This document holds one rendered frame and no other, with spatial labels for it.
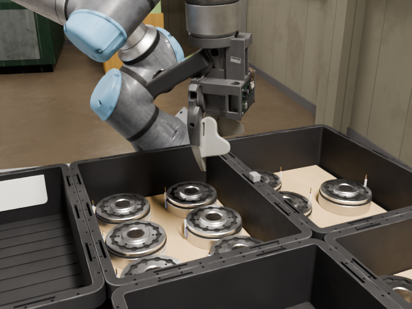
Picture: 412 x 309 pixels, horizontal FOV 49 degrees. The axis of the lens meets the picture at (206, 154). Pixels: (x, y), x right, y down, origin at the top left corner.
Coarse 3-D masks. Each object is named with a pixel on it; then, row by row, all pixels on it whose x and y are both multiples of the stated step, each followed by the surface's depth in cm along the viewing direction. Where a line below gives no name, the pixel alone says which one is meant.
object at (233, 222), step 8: (200, 208) 85; (208, 208) 85; (216, 208) 85; (224, 208) 84; (192, 216) 83; (232, 216) 82; (240, 216) 82; (192, 224) 79; (200, 224) 79; (224, 224) 79; (232, 224) 80; (240, 224) 80; (200, 232) 77; (208, 232) 77; (216, 232) 77; (224, 232) 77; (232, 232) 78
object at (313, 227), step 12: (264, 132) 103; (276, 132) 103; (288, 132) 104; (336, 132) 103; (360, 144) 96; (228, 156) 90; (384, 156) 90; (408, 168) 85; (276, 192) 76; (288, 204) 73; (300, 216) 69; (372, 216) 69; (384, 216) 69; (312, 228) 66; (324, 228) 66; (336, 228) 66
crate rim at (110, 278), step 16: (80, 160) 88; (96, 160) 88; (112, 160) 89; (224, 160) 88; (80, 176) 82; (240, 176) 82; (80, 192) 76; (256, 192) 77; (96, 224) 67; (304, 224) 67; (96, 240) 63; (272, 240) 63; (288, 240) 63; (208, 256) 60; (224, 256) 60; (112, 272) 56; (144, 272) 56; (160, 272) 56; (112, 288) 55
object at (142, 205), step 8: (104, 200) 87; (136, 200) 87; (144, 200) 87; (96, 208) 84; (104, 208) 84; (136, 208) 84; (144, 208) 84; (104, 216) 82; (112, 216) 82; (120, 216) 83; (128, 216) 82; (136, 216) 82
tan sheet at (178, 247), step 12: (156, 204) 92; (156, 216) 88; (168, 216) 88; (168, 228) 84; (180, 228) 84; (168, 240) 80; (180, 240) 80; (168, 252) 77; (180, 252) 77; (192, 252) 77; (204, 252) 77
